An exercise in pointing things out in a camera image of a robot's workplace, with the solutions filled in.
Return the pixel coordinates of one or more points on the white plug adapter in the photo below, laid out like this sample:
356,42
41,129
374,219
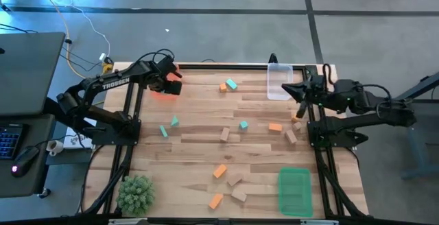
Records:
102,56

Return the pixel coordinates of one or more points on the blue-grey table frame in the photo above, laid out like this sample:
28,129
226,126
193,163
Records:
416,149

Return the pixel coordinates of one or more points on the teal cube block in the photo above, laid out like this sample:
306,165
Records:
243,125

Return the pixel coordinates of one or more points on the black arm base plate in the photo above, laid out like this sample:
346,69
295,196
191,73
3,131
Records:
329,139
113,137

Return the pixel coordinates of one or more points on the silver metal bracket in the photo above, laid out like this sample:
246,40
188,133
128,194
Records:
127,222
319,222

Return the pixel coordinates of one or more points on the orange translucent plastic bin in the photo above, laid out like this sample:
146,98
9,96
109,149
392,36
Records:
161,96

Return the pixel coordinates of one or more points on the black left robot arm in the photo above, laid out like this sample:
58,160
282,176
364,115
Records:
116,83

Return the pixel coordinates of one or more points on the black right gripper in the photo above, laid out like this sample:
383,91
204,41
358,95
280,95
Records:
315,91

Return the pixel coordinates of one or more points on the yellow plug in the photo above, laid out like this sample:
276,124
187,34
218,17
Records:
107,68

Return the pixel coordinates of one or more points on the teal rectangular block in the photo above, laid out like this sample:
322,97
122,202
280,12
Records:
231,84

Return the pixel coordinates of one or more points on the clear plastic bin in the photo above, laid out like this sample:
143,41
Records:
279,77

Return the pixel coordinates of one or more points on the black caster wheel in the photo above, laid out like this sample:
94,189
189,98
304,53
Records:
44,193

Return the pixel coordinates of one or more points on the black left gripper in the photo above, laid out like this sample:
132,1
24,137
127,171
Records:
159,84

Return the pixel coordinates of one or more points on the white printed booklet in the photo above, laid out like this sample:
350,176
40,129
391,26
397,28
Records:
73,142

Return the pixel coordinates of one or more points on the orange rectangular block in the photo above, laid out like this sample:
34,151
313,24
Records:
215,201
219,171
275,127

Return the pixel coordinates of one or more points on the natural wood cube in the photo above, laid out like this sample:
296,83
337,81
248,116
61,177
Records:
297,126

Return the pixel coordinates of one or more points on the black computer mouse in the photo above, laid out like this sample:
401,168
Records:
24,161

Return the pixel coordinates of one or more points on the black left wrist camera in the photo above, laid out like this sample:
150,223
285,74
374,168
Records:
166,66

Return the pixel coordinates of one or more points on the backlit black keyboard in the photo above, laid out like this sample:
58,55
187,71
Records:
9,141

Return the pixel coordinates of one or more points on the black table clamp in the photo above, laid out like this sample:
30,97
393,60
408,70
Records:
272,59

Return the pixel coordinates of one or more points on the green artificial plant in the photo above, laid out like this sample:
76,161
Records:
135,195

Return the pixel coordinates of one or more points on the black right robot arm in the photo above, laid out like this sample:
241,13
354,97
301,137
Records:
360,98

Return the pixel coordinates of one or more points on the teal triangular block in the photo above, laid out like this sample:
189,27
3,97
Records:
175,122

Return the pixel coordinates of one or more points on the black desk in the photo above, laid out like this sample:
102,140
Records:
20,187

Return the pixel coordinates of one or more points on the white cup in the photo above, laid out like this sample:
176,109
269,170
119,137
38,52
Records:
55,147

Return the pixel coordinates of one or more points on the orange cube block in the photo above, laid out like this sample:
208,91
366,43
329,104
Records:
223,87

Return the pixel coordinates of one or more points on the natural wood rectangular block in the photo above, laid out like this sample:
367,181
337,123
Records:
238,195
291,136
234,179

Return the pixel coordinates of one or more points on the long thin teal block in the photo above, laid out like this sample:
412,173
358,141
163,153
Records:
163,131

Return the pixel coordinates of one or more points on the black aluminium table frame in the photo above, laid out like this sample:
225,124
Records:
240,67

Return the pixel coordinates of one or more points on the green translucent plastic bin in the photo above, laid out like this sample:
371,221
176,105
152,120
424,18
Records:
295,190

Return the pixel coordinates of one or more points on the long natural wood block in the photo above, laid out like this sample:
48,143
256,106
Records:
225,134

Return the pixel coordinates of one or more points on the small orange block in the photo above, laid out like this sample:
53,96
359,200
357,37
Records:
295,119

